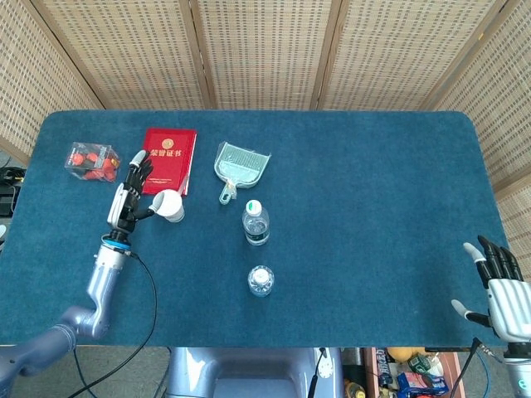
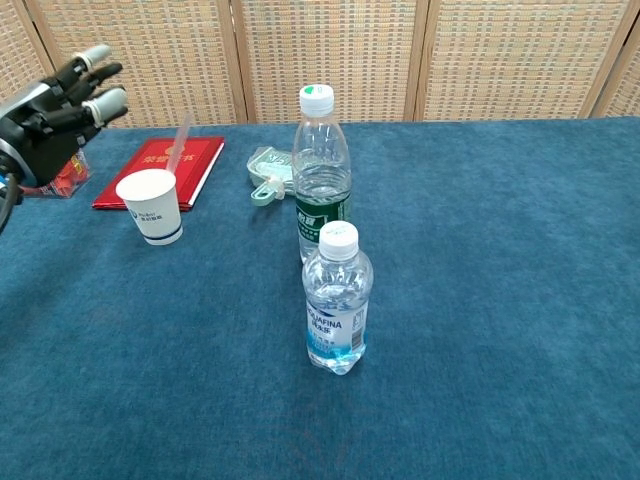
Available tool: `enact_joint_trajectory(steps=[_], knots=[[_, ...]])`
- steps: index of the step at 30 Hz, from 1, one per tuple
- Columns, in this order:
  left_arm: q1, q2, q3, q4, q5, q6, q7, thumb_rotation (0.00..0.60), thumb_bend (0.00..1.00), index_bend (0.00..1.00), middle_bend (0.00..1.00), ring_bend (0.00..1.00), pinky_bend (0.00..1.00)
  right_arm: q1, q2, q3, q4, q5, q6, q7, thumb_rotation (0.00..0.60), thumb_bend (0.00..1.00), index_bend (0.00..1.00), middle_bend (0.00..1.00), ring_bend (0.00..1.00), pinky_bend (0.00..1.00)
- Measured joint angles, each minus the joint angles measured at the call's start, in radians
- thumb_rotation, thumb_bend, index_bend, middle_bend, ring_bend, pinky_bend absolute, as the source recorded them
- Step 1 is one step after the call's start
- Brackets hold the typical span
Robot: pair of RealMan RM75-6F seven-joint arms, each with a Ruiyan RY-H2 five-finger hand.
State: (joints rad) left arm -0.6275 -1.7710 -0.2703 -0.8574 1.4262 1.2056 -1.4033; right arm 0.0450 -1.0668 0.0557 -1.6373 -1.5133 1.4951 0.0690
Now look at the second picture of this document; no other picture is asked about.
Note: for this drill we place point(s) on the woven bamboo folding screen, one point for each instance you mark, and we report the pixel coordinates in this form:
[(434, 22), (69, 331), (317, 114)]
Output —
[(350, 55)]

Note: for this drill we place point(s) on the white paper cup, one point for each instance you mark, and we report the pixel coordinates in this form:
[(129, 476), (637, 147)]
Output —
[(152, 210)]

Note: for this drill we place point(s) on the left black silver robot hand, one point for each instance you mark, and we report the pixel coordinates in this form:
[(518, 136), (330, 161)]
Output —
[(45, 130)]

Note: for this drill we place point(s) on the bag of red fruit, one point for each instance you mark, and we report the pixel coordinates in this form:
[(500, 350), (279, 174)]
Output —
[(72, 177)]

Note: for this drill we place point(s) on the red certificate book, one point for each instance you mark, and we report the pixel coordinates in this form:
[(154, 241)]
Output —
[(192, 160)]

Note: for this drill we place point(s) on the pale green plastic dustpan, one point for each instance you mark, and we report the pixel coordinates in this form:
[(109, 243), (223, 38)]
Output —
[(267, 170)]

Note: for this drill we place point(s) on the blue felt covered table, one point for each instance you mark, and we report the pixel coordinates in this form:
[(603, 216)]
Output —
[(475, 300)]

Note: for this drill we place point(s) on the water bottle with blue label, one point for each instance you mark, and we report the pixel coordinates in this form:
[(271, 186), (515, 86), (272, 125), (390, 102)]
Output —
[(337, 300)]

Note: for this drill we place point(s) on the transparent plastic straw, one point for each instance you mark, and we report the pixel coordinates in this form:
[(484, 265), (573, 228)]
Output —
[(180, 142)]

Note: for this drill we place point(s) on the water bottle with green label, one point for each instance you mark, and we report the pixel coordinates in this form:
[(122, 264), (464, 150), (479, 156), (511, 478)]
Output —
[(321, 170)]

